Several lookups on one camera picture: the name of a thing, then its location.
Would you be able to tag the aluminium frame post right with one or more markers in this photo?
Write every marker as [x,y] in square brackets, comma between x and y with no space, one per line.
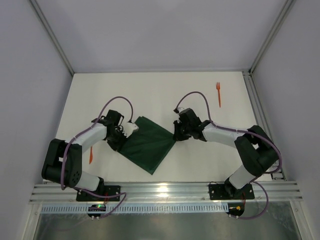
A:
[272,33]

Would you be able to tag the aluminium frame post left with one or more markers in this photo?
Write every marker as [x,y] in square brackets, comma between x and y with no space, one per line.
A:
[51,35]

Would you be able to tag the right black controller board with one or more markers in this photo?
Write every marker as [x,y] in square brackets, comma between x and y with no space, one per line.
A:
[235,210]

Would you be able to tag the aluminium frame rail right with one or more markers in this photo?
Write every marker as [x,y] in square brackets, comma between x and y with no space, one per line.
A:
[261,118]

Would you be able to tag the slotted grey cable duct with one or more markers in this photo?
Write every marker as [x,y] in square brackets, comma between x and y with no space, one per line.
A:
[139,208]

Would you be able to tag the aluminium frame post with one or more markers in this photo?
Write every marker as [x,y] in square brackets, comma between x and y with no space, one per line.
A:
[51,35]
[272,33]

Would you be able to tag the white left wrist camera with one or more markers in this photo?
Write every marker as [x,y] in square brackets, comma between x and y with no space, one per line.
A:
[129,128]

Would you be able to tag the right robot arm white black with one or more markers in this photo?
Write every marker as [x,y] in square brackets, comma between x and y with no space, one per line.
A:
[255,149]

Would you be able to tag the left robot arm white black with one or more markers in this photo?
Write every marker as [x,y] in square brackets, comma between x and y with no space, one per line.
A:
[63,163]

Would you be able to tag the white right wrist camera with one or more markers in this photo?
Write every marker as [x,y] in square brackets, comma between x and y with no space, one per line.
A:
[179,110]

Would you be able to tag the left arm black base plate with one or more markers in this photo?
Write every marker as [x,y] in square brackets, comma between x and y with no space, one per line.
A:
[108,190]

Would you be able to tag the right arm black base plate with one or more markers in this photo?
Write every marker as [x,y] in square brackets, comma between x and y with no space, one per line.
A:
[221,191]

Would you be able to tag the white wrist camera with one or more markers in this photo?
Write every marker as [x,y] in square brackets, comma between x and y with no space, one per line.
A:
[179,110]
[129,128]

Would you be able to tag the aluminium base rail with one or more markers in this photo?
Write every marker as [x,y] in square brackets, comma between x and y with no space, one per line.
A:
[171,192]

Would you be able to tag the orange plastic fork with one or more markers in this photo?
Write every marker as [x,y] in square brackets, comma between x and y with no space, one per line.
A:
[218,88]

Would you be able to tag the green cloth napkin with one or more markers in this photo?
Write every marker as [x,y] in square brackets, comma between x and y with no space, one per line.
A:
[149,145]

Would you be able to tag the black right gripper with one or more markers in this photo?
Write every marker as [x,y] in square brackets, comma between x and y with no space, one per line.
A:
[179,131]

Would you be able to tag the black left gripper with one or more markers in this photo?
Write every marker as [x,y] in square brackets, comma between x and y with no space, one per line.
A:
[119,139]

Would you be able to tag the orange plastic knife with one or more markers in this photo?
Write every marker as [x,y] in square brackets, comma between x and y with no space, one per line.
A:
[91,155]

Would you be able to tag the left black controller board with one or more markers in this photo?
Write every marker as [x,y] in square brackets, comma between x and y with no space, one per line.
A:
[95,211]

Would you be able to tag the black controller board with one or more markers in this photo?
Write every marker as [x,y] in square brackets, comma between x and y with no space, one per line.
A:
[235,210]
[95,211]

